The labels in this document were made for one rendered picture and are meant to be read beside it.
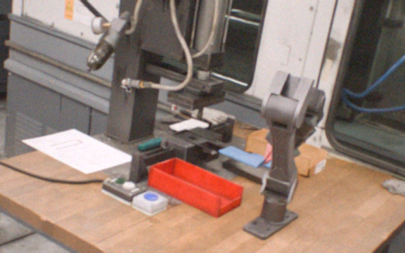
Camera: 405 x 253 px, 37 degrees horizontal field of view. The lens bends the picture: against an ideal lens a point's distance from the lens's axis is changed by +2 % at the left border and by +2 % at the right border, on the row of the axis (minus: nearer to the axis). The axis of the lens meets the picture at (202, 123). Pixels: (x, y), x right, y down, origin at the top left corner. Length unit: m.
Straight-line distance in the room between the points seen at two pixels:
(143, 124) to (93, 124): 1.16
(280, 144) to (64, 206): 0.58
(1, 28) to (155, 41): 3.23
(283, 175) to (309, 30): 0.93
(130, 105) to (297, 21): 0.78
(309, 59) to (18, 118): 1.96
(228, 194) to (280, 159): 0.26
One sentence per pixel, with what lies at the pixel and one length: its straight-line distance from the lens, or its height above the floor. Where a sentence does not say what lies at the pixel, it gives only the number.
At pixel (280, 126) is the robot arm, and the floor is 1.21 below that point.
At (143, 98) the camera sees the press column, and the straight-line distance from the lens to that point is 2.00.
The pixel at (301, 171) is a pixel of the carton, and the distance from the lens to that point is 2.00.
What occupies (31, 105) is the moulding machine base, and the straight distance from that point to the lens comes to 3.58.
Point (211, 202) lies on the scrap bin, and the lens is 1.60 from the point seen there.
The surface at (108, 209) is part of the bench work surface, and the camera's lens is 1.58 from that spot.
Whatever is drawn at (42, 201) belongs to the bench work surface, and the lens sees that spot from 1.60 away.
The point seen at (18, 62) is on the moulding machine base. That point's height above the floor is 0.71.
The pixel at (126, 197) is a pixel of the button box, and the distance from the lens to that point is 1.61.
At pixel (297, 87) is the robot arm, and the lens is 1.45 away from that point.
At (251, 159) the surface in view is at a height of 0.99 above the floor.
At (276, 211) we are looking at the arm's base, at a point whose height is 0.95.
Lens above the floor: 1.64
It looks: 19 degrees down
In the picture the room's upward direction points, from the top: 9 degrees clockwise
